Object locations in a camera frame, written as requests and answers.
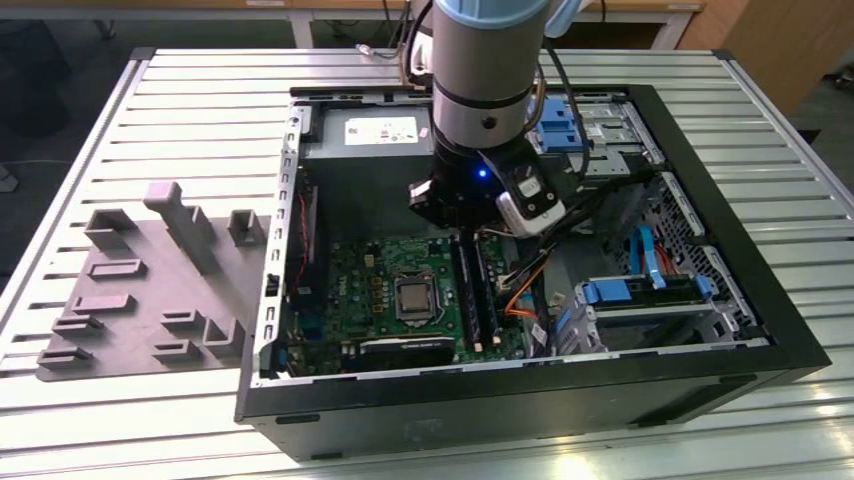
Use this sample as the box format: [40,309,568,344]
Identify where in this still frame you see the thin cable with silver plug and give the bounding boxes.
[356,0,415,61]

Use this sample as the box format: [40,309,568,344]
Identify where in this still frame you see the blue flat wire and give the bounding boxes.
[630,225,668,290]

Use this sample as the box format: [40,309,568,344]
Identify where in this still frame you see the black cable bundle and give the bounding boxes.
[496,169,659,291]

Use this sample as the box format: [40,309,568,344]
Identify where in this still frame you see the black PC case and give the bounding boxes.
[232,83,834,462]

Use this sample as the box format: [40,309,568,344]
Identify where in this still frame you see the metal disk bay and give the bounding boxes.
[552,299,735,356]

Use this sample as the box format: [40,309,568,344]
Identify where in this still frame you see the wooden cabinet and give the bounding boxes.
[723,0,854,116]

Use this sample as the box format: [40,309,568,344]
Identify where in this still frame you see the black RAM slot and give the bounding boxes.
[449,233,484,354]

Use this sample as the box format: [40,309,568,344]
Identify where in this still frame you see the steel locking lever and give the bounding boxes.
[431,273,447,325]

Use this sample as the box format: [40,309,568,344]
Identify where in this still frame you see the orange wires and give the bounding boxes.
[503,284,539,319]

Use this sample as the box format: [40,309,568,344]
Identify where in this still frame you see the grey power supply unit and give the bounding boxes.
[303,105,439,241]

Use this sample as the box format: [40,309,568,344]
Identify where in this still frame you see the hard disk in blue carrier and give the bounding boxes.
[576,277,712,309]

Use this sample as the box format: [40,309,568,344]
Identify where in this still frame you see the grey parts rack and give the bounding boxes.
[33,179,273,384]

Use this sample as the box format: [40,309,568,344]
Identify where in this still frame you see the metal drive cage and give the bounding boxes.
[525,94,668,211]

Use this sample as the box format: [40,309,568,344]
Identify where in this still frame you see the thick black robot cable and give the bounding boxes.
[536,37,599,206]

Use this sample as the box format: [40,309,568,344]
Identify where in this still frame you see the metal socket cover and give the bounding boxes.
[391,272,441,324]

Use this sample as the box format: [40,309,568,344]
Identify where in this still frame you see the blue drive bay latch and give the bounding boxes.
[532,98,590,154]

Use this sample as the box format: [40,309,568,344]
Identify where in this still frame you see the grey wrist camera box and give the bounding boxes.
[491,160,570,239]

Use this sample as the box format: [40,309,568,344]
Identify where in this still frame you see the black graphics card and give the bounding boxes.
[340,335,459,374]

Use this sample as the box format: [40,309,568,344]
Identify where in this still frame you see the red wire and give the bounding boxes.
[296,182,315,266]

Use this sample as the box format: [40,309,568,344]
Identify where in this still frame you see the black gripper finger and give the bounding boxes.
[407,179,483,242]

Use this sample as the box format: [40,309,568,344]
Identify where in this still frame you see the green motherboard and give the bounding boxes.
[285,234,535,374]

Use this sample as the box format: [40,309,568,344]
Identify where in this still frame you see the silver CPU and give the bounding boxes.
[397,285,433,310]

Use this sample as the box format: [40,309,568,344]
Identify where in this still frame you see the RAM stick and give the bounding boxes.
[455,234,485,352]
[471,237,501,347]

